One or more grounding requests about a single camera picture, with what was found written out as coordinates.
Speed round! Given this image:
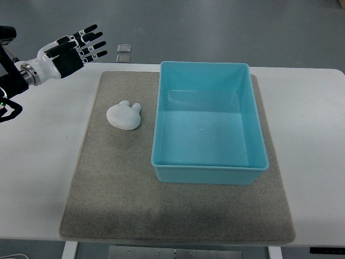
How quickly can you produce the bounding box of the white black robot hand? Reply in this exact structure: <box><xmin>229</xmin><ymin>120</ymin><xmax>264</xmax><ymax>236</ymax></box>
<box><xmin>20</xmin><ymin>24</ymin><xmax>107</xmax><ymax>86</ymax></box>

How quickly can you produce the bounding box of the white bunny toy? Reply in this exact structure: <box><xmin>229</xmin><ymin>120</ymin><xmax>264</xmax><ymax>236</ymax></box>
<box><xmin>106</xmin><ymin>100</ymin><xmax>142</xmax><ymax>131</ymax></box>

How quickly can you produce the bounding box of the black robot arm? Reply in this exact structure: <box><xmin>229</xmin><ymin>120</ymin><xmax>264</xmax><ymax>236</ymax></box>
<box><xmin>1</xmin><ymin>26</ymin><xmax>29</xmax><ymax>122</ymax></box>

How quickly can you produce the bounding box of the blue plastic box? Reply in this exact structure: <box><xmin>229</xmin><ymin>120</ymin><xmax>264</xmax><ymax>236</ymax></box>
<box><xmin>151</xmin><ymin>61</ymin><xmax>270</xmax><ymax>185</ymax></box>

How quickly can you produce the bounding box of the upper floor socket plate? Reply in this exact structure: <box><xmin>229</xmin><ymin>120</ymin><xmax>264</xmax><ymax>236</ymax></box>
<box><xmin>117</xmin><ymin>44</ymin><xmax>132</xmax><ymax>53</ymax></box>

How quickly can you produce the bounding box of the floor socket plate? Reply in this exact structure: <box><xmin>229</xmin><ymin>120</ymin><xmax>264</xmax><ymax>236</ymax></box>
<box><xmin>116</xmin><ymin>54</ymin><xmax>131</xmax><ymax>64</ymax></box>
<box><xmin>117</xmin><ymin>44</ymin><xmax>132</xmax><ymax>53</ymax></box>

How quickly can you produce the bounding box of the lower floor socket plate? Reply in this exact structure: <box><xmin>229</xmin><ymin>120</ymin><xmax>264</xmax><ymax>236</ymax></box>
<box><xmin>116</xmin><ymin>54</ymin><xmax>131</xmax><ymax>64</ymax></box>

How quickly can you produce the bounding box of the grey felt mat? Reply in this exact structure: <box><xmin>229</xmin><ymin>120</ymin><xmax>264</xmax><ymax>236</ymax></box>
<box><xmin>59</xmin><ymin>71</ymin><xmax>295</xmax><ymax>245</ymax></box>

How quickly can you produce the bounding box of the white table leg left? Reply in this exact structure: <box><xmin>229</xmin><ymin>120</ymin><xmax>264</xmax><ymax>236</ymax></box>
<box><xmin>61</xmin><ymin>241</ymin><xmax>78</xmax><ymax>259</ymax></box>

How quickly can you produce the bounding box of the white table leg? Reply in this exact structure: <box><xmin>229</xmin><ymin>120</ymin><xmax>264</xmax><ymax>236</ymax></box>
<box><xmin>61</xmin><ymin>241</ymin><xmax>78</xmax><ymax>259</ymax></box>
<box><xmin>268</xmin><ymin>246</ymin><xmax>283</xmax><ymax>259</ymax></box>

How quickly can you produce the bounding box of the metal plate under table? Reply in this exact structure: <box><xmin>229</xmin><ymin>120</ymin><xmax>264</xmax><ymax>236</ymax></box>
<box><xmin>107</xmin><ymin>246</ymin><xmax>243</xmax><ymax>259</ymax></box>

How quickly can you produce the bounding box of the white table leg right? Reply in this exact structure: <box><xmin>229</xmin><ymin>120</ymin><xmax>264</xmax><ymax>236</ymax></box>
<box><xmin>268</xmin><ymin>246</ymin><xmax>283</xmax><ymax>259</ymax></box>

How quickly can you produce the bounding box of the black table control panel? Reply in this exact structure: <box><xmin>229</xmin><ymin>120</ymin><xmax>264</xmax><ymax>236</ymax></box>
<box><xmin>309</xmin><ymin>247</ymin><xmax>345</xmax><ymax>255</ymax></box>

